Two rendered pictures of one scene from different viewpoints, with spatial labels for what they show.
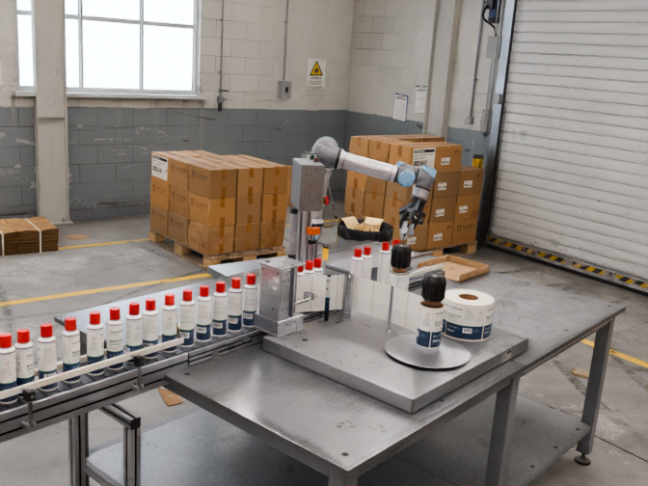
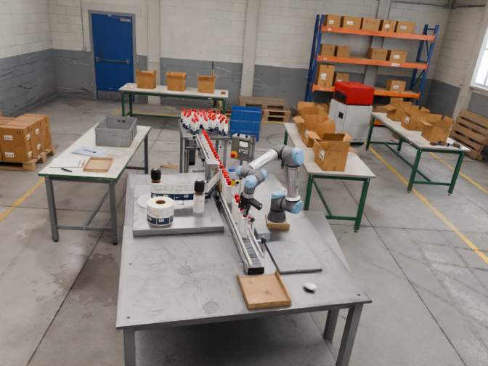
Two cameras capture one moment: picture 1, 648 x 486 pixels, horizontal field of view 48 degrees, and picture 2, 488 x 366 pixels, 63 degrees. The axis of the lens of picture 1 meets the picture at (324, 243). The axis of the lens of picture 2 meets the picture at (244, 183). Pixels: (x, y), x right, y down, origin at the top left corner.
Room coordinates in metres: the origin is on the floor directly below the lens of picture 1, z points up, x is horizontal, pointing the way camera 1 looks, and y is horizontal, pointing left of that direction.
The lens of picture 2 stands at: (4.74, -2.42, 2.38)
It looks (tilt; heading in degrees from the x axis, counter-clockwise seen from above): 23 degrees down; 124
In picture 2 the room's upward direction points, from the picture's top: 5 degrees clockwise
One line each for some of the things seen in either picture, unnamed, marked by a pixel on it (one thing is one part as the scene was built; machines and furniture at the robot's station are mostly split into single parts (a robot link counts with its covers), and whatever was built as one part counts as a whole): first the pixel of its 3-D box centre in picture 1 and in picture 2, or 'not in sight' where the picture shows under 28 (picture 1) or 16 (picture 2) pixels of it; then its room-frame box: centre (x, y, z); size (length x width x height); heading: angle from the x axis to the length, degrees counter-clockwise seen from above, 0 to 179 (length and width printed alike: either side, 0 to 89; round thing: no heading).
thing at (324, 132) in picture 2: not in sight; (327, 141); (2.82, 2.20, 0.96); 0.53 x 0.45 x 0.37; 40
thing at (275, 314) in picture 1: (280, 296); (212, 174); (2.62, 0.15, 1.01); 0.14 x 0.13 x 0.26; 140
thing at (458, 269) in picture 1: (453, 267); (263, 287); (3.77, -0.69, 0.85); 0.30 x 0.26 x 0.04; 140
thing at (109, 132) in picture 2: not in sight; (117, 131); (0.73, 0.55, 0.91); 0.60 x 0.40 x 0.22; 132
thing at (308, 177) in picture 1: (308, 184); (242, 147); (2.98, 0.08, 1.38); 0.17 x 0.10 x 0.19; 15
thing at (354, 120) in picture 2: not in sight; (349, 113); (1.74, 5.68, 0.61); 0.70 x 0.60 x 1.22; 140
